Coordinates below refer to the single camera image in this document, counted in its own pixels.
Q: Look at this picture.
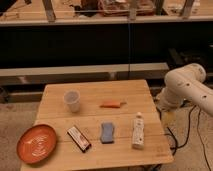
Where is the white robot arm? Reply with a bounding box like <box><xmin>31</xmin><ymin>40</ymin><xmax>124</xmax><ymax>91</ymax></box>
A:
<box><xmin>158</xmin><ymin>63</ymin><xmax>213</xmax><ymax>117</ymax></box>

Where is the orange carrot toy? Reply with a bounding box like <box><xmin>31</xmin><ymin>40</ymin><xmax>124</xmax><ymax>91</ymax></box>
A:
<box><xmin>100</xmin><ymin>101</ymin><xmax>126</xmax><ymax>108</ymax></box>

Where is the metal shelf rack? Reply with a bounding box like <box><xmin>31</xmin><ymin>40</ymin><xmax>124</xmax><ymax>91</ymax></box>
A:
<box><xmin>0</xmin><ymin>0</ymin><xmax>213</xmax><ymax>86</ymax></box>

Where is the orange ceramic bowl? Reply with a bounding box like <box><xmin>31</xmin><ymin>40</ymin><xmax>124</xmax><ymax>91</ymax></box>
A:
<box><xmin>17</xmin><ymin>124</ymin><xmax>57</xmax><ymax>164</ymax></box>

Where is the red chocolate bar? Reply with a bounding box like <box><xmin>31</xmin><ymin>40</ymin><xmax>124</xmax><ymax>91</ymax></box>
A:
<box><xmin>67</xmin><ymin>126</ymin><xmax>91</xmax><ymax>153</ymax></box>

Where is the wooden table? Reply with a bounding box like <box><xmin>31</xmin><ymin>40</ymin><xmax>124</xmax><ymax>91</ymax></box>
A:
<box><xmin>21</xmin><ymin>80</ymin><xmax>173</xmax><ymax>171</ymax></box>

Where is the black cable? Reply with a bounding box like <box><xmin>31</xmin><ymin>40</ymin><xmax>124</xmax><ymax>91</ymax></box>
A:
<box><xmin>159</xmin><ymin>104</ymin><xmax>212</xmax><ymax>171</ymax></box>

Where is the blue sponge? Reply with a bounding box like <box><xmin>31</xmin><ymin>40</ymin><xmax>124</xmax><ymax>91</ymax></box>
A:
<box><xmin>100</xmin><ymin>122</ymin><xmax>114</xmax><ymax>144</ymax></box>

